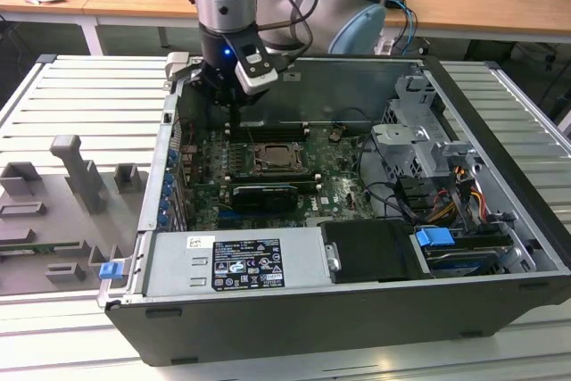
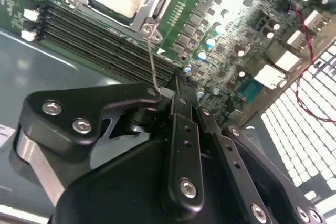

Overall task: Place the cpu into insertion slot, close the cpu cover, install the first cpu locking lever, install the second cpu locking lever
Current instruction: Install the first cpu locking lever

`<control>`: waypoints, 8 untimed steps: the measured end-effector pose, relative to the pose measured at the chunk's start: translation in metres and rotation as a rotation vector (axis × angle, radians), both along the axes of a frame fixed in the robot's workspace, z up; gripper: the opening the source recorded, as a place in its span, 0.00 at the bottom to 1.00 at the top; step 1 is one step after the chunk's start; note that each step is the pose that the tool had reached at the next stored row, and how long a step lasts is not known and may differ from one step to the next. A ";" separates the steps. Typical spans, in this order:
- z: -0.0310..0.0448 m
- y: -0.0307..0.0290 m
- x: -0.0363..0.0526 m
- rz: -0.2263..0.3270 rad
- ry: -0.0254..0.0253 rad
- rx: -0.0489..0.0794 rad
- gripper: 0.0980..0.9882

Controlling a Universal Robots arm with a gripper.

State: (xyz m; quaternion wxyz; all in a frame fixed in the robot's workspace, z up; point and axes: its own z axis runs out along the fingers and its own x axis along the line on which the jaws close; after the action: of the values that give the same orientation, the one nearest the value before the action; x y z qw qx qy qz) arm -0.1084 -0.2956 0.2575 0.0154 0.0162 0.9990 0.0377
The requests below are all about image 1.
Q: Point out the green motherboard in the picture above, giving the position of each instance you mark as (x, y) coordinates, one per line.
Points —
(332, 209)

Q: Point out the silver-topped CPU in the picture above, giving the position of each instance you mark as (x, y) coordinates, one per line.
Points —
(281, 154)

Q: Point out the round coin battery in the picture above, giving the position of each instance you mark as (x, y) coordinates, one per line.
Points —
(337, 133)

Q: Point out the silver power supply unit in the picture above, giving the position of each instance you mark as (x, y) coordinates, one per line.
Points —
(178, 265)

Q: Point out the hard disk in blue carrier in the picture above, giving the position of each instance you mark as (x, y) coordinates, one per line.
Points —
(433, 237)

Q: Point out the grey parts rack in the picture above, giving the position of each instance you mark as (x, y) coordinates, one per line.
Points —
(44, 225)

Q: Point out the silver finned heatsink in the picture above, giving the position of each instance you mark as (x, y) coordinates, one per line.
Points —
(347, 185)

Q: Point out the blue card retention clip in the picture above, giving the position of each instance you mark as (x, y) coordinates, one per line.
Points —
(163, 220)
(168, 184)
(173, 157)
(165, 205)

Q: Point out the white-latched RAM slot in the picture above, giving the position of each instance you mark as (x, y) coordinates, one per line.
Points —
(319, 185)
(276, 123)
(276, 131)
(272, 177)

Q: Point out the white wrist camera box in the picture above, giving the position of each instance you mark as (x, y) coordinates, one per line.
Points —
(259, 82)

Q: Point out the CPU socket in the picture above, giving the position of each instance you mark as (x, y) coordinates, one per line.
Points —
(255, 171)

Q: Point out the low-profile graphics card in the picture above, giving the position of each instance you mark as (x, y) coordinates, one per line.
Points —
(263, 198)

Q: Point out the green RAM stick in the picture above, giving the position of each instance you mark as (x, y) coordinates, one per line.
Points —
(27, 248)

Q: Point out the blue case latch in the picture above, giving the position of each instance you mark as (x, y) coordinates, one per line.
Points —
(110, 270)

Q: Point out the black open PC case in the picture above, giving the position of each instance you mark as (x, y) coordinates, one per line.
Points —
(312, 332)

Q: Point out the black plastic shroud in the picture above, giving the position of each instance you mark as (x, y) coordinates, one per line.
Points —
(370, 251)

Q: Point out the silver metal disk cage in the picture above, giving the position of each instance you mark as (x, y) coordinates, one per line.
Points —
(401, 149)

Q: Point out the blue expansion slot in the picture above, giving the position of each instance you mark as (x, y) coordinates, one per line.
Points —
(236, 219)

